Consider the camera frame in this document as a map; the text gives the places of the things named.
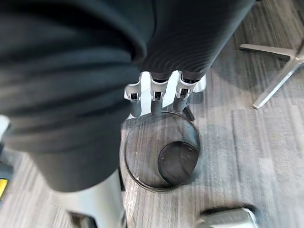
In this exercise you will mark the yellow and black object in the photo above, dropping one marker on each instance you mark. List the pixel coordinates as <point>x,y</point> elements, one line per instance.
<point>2,187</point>

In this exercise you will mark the silver metal chair leg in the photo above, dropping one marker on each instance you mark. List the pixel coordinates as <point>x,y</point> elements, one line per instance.
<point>275,69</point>

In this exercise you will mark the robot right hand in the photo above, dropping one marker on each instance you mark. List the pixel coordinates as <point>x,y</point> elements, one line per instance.
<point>71,71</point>

